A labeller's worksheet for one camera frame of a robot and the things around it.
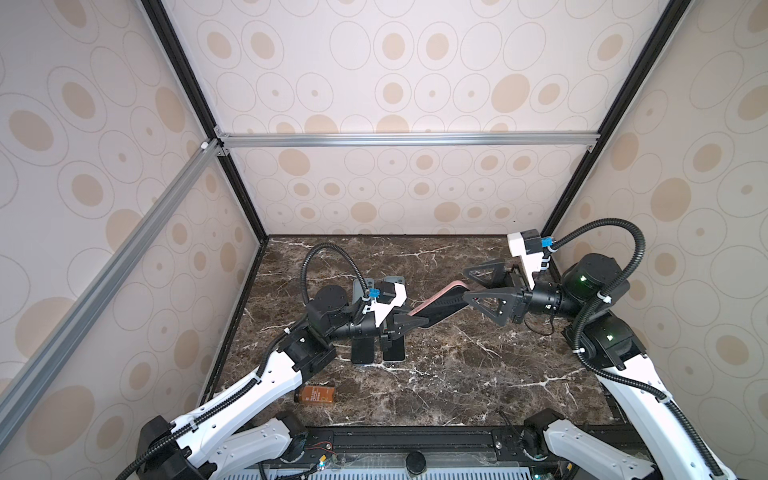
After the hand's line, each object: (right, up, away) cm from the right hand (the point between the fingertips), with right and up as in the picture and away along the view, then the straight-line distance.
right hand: (466, 290), depth 52 cm
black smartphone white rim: (-12, -23, +40) cm, 47 cm away
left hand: (-6, -7, +5) cm, 10 cm away
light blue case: (-12, -1, +54) cm, 55 cm away
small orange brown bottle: (-33, -30, +26) cm, 51 cm away
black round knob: (-8, -38, +11) cm, 40 cm away
